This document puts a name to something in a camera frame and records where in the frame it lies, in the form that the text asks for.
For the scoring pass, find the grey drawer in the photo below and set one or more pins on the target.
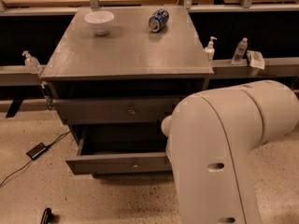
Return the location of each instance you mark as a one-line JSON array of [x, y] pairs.
[[119, 148], [115, 110]]

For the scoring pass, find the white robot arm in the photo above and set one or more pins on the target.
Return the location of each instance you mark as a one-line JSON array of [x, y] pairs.
[[209, 137]]

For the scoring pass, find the grey top drawer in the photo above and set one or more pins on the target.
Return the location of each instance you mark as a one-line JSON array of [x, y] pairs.
[[115, 110]]

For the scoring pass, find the grey wooden drawer cabinet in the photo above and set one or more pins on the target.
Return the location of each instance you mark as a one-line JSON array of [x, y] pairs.
[[130, 40]]

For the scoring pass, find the white pump sanitizer bottle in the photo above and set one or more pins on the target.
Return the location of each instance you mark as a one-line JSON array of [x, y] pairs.
[[209, 49]]

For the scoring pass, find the blue soda can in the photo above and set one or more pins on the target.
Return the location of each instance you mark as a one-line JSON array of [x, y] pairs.
[[158, 20]]

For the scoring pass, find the white ceramic bowl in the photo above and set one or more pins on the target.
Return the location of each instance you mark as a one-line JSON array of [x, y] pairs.
[[100, 22]]

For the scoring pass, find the clear plastic water bottle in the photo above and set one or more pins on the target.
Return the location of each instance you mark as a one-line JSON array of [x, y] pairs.
[[240, 51]]

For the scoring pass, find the crumpled plastic wrapper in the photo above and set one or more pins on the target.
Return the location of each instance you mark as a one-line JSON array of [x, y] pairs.
[[255, 59]]

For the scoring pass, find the black power adapter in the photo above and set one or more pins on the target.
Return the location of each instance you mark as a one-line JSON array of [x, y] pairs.
[[36, 151]]

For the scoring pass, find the clear pump bottle left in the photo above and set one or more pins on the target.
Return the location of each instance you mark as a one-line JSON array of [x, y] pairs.
[[32, 63]]

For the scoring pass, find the black object bottom edge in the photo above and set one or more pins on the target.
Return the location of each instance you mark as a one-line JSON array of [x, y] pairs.
[[47, 216]]

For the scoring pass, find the grey metal rail shelf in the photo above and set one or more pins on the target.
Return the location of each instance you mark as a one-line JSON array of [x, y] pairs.
[[20, 76]]

